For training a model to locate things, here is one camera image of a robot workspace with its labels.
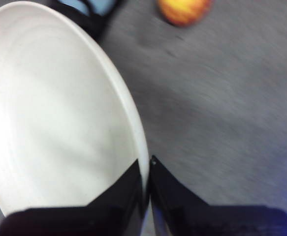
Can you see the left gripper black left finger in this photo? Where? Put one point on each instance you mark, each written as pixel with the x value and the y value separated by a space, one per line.
pixel 96 218

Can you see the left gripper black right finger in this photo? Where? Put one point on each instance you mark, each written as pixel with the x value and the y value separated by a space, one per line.
pixel 195 218

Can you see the cream yellow round plate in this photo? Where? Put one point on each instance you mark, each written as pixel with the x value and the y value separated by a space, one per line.
pixel 54 110

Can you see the red yellow apple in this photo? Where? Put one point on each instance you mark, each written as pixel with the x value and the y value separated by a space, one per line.
pixel 185 11

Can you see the black plate rack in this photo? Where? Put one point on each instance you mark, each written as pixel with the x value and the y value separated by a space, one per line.
pixel 92 24

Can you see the blue round plate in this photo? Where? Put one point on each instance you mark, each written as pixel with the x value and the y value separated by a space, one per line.
pixel 99 6

